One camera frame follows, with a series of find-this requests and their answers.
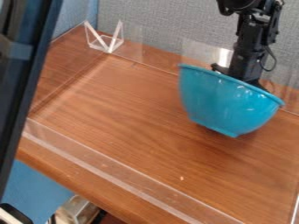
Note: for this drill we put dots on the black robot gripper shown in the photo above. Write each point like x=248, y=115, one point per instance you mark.
x=248, y=64

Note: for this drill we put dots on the blue plastic bowl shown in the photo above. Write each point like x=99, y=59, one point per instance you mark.
x=225, y=104

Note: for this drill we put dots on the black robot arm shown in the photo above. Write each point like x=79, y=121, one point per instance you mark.
x=258, y=20

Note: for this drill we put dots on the clear acrylic back barrier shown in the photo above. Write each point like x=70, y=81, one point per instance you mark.
x=163, y=49

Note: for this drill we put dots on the clear acrylic barrier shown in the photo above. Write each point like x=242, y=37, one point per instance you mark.
x=163, y=49
x=149, y=189

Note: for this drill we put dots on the clear acrylic front barrier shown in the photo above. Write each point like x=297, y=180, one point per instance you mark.
x=149, y=189

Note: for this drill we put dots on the metal object under table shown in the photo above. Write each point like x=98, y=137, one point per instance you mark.
x=77, y=211

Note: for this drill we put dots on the black white object bottom left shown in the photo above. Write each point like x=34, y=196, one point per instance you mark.
x=13, y=216

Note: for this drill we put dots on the clear acrylic corner bracket back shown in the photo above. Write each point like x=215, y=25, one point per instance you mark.
x=103, y=42

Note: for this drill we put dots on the dark blue foreground post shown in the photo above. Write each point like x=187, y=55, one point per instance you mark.
x=27, y=25

